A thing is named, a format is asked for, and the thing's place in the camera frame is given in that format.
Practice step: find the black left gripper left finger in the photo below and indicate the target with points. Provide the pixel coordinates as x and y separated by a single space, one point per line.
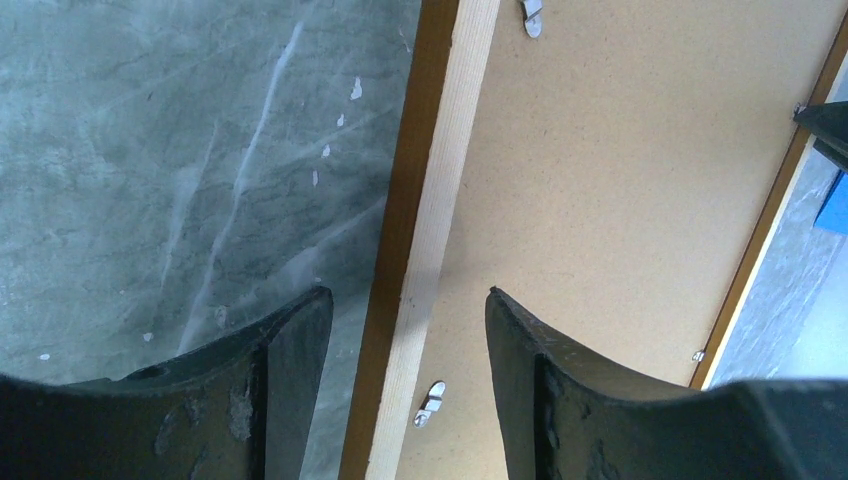
240 407

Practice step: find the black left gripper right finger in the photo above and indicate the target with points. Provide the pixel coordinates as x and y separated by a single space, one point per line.
568 412

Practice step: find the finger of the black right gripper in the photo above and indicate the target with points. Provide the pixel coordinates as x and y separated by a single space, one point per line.
828 124

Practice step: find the brown frame backing board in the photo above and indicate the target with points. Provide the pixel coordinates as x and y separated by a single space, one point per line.
617 167

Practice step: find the wooden picture frame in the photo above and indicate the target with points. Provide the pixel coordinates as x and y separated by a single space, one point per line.
451 54

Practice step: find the blue plastic sheet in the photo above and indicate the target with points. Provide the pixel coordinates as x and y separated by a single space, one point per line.
832 215

